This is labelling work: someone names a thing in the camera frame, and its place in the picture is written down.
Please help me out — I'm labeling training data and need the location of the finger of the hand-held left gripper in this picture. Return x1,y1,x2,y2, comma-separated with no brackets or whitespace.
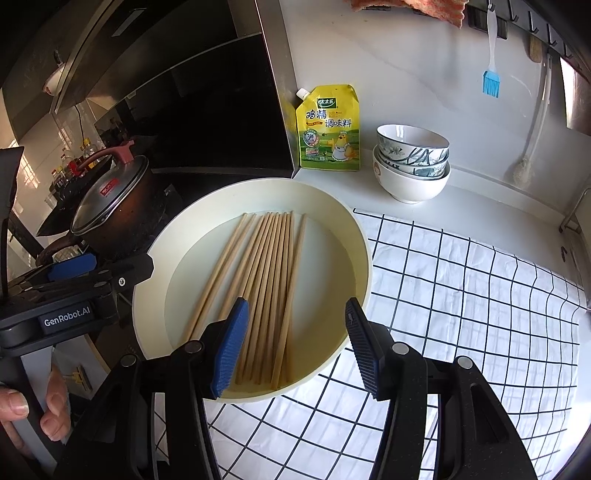
47,253,98,282
92,253,154,297

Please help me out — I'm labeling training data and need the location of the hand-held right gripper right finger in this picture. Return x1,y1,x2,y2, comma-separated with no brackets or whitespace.
345,298,539,480

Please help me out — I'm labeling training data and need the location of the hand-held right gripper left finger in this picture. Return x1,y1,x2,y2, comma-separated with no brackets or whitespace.
53,298,251,480

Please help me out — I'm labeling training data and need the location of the bunch of wooden chopsticks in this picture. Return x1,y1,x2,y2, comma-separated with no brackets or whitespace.
182,210,308,389

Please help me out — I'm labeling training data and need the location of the white round basin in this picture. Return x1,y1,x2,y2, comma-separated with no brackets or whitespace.
131,178,374,404

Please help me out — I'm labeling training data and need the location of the person's left hand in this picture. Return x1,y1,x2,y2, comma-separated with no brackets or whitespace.
0,369,71,457

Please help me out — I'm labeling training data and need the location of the dark cooking pot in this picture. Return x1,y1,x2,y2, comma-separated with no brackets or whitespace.
37,154,160,268

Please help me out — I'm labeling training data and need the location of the glass pot lid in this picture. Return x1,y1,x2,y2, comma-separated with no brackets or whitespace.
70,141,151,236

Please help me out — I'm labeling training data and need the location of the row of condiment bottles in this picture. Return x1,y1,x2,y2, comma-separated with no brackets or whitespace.
48,138,125,195

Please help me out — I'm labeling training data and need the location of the white checked cloth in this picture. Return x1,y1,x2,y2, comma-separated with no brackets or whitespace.
148,208,587,480

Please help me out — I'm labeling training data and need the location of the plain white bowl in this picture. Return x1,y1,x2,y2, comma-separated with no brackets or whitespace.
372,148,452,205

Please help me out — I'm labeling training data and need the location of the small white hanging object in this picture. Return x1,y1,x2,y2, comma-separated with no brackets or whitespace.
43,50,69,94

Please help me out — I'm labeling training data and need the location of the patterned ceramic bowl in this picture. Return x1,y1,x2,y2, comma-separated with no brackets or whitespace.
376,124,450,158
374,145,451,178

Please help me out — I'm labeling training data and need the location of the black range hood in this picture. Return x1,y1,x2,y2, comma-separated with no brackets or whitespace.
0,0,298,181

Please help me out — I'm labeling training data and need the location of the yellow seasoning pouch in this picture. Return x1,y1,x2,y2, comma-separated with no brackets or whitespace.
295,84,362,172

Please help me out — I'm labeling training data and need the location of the blue silicone brush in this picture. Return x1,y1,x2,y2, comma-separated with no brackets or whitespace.
482,2,502,99

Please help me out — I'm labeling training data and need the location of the steel cleaver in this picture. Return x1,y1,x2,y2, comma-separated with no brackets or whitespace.
558,58,583,125

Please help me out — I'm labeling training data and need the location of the orange cloth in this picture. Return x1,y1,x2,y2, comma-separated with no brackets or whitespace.
351,0,468,28

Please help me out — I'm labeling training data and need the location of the wall hook rail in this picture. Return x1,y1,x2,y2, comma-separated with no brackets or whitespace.
464,0,583,65

